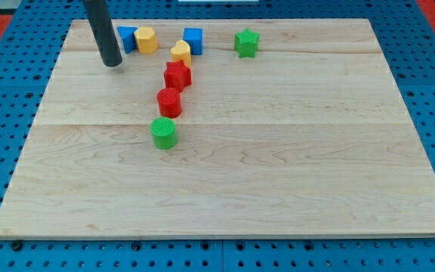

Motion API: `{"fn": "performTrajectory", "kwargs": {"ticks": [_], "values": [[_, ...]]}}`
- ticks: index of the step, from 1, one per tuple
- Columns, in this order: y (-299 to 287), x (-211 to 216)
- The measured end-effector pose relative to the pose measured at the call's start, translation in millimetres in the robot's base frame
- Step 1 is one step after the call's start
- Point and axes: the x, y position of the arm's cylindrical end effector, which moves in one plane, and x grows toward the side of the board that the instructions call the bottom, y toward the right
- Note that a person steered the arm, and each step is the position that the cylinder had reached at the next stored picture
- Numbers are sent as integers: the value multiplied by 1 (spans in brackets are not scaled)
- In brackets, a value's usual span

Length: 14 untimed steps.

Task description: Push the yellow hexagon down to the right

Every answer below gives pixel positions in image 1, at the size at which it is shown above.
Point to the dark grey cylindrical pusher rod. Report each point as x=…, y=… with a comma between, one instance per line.
x=101, y=25

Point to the yellow hexagon block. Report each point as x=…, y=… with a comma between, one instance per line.
x=146, y=39

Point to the blue triangle block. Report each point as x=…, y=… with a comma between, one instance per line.
x=128, y=39

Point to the yellow heart block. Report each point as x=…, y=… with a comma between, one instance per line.
x=181, y=51

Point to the blue cube block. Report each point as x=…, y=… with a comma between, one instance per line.
x=194, y=37

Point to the red star block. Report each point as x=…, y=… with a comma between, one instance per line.
x=177, y=75

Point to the red cylinder block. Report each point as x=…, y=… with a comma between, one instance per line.
x=169, y=102

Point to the green cylinder block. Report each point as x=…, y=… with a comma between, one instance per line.
x=163, y=131

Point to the green star block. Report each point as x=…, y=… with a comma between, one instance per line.
x=246, y=43

